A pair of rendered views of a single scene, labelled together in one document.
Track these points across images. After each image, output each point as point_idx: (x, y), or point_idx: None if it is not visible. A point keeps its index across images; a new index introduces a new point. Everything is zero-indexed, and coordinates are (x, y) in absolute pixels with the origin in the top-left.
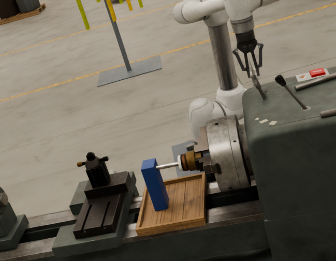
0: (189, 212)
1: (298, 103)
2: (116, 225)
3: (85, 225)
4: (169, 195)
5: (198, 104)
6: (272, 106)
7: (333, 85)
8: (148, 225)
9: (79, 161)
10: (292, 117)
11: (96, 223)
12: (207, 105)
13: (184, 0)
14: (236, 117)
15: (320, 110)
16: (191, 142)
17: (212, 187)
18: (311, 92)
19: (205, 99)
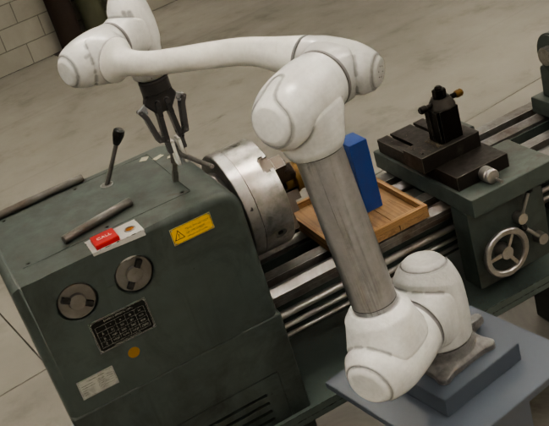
0: (315, 213)
1: (119, 188)
2: (387, 155)
3: (414, 126)
4: (372, 216)
5: (411, 253)
6: (157, 175)
7: (74, 225)
8: None
9: (457, 90)
10: (120, 171)
11: (399, 132)
12: (397, 269)
13: (335, 43)
14: (222, 174)
15: (86, 188)
16: (500, 346)
17: (324, 259)
18: (105, 208)
19: (409, 267)
